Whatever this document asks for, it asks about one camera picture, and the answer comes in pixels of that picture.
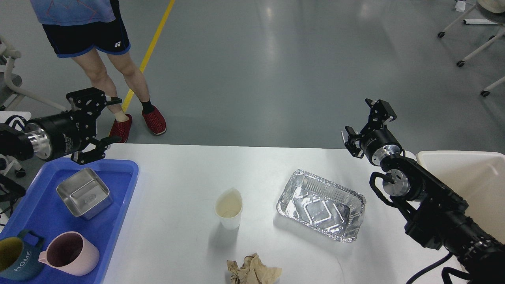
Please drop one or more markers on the person in blue shirt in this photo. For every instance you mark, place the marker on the person in blue shirt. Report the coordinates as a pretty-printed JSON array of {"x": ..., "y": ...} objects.
[{"x": 79, "y": 30}]

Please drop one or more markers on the white wheeled chair base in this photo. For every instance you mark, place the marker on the white wheeled chair base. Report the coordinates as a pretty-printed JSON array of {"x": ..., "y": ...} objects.
[{"x": 474, "y": 30}]

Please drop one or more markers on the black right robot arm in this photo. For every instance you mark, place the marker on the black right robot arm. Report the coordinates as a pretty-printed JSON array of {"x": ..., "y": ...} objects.
[{"x": 434, "y": 213}]

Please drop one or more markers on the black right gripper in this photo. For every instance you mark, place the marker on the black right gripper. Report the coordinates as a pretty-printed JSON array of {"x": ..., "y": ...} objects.
[{"x": 375, "y": 141}]

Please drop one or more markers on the white rolling stand left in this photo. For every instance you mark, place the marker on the white rolling stand left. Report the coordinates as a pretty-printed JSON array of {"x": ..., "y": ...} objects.
[{"x": 11, "y": 92}]

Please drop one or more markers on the white plastic bin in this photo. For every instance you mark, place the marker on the white plastic bin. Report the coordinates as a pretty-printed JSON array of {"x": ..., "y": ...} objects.
[{"x": 479, "y": 178}]

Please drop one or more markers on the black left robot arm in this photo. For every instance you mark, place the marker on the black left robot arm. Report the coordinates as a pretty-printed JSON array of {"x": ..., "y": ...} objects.
[{"x": 15, "y": 143}]

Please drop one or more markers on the crumpled brown paper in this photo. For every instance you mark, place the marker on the crumpled brown paper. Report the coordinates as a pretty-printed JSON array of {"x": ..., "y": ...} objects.
[{"x": 252, "y": 271}]

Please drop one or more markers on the blue home mug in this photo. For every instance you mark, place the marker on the blue home mug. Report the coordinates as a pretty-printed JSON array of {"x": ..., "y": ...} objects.
[{"x": 19, "y": 256}]

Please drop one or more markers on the square stainless steel container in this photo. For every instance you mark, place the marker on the square stainless steel container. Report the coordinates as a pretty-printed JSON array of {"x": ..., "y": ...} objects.
[{"x": 84, "y": 194}]

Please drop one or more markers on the aluminium foil tray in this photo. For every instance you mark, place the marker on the aluminium foil tray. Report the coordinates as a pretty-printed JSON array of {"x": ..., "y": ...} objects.
[{"x": 323, "y": 206}]

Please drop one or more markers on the white paper cup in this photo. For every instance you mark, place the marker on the white paper cup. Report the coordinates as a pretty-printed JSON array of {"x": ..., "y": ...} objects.
[{"x": 228, "y": 207}]

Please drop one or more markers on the pink plastic mug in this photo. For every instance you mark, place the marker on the pink plastic mug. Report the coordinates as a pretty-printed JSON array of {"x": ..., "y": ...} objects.
[{"x": 71, "y": 253}]

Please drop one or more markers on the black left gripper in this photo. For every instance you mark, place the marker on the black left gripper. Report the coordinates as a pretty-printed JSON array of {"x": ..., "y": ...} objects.
[{"x": 69, "y": 133}]

